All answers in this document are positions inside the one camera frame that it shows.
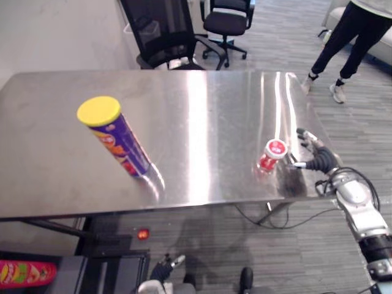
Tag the black padded office chair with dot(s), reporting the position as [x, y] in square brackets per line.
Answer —
[226, 26]

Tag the black mesh office chair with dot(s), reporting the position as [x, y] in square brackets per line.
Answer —
[167, 33]

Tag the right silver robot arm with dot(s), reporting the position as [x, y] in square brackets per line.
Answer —
[358, 211]

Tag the person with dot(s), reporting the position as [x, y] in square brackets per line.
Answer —
[343, 49]

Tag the purple chips can yellow lid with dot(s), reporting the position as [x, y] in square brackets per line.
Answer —
[122, 144]

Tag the pink chips can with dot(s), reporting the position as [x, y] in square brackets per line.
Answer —
[26, 272]

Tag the black shelf unit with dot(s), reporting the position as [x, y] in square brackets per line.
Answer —
[92, 274]

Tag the black power strip red switch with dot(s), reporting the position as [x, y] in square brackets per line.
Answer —
[118, 242]

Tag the grey sofa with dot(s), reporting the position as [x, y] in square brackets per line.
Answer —
[364, 33]

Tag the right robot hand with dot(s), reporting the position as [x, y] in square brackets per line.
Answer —
[320, 154]

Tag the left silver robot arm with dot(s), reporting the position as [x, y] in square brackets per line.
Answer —
[154, 287]

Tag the red gum bottle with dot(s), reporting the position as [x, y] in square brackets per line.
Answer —
[271, 155]

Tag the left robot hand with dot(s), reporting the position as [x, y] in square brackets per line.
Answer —
[167, 267]

